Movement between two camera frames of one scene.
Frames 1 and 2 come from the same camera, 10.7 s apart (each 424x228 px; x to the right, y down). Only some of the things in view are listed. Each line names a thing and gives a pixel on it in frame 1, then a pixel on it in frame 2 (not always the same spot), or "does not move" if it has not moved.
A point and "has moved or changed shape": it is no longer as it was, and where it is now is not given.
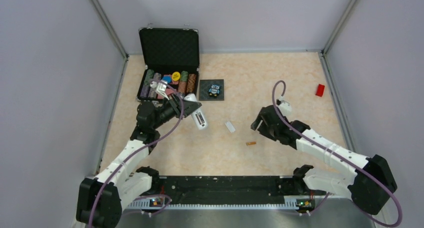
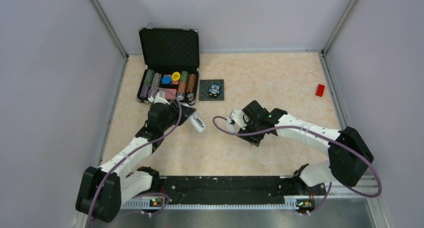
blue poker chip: [168, 79] does not move
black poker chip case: [169, 54] does not move
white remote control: [198, 115] has moved or changed shape
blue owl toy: [214, 90] does not move
